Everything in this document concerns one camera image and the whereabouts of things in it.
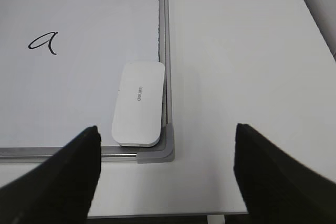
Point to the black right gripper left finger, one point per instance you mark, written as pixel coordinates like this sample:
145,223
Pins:
61,189

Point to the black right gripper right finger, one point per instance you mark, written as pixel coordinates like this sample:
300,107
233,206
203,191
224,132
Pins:
277,188

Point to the white rectangular board eraser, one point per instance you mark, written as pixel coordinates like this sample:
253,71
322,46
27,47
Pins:
138,108

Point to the white board with grey frame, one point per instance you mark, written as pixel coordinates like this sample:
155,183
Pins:
61,66

